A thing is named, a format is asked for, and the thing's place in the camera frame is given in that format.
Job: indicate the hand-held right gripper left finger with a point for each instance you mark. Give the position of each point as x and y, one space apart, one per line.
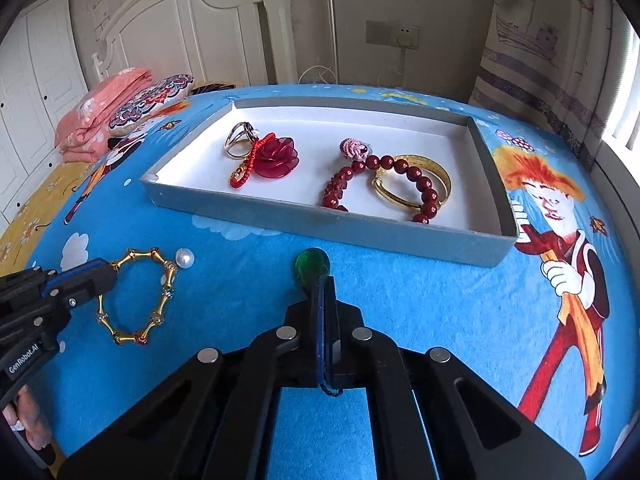
316 320

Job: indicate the red rose brooch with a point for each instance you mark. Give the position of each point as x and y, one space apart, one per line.
275 157

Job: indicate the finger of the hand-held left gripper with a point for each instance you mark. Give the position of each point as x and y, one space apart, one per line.
85 267
92 282

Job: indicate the white wooden headboard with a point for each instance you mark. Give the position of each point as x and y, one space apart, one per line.
200 30

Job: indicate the patterned pillow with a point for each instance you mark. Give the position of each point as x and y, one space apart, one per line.
150 102

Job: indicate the grey window sill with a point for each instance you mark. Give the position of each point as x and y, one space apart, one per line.
620 175

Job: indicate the metal rod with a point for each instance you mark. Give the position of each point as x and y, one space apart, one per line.
331 20

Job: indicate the window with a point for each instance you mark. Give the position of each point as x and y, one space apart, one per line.
627 90

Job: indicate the grey wall socket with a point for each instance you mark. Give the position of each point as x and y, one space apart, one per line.
385 34

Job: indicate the printed curtain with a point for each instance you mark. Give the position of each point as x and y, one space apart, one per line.
540 60

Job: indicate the gold bangle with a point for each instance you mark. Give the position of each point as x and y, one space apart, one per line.
440 180

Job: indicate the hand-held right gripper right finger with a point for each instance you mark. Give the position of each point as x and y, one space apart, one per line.
329 320

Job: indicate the pink folded blanket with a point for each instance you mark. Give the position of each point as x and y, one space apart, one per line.
95 115

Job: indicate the white wardrobe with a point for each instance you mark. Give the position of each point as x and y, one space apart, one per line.
35 85

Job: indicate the grey jewelry tray box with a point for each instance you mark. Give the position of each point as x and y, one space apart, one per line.
310 185

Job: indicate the person's left hand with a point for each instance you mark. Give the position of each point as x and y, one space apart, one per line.
30 417

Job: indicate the yellow bed sheet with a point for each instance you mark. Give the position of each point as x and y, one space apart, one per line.
40 210

